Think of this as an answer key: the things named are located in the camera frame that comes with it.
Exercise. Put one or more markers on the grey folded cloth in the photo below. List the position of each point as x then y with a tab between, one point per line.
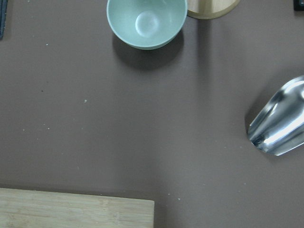
3	10

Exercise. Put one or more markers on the wooden glass stand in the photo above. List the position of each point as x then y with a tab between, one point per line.
210	9

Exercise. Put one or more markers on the steel scoop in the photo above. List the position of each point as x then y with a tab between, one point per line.
279	126

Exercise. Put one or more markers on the wooden cutting board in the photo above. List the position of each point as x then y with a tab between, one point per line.
43	209

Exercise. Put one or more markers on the mint green bowl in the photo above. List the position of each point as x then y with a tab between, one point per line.
146	24

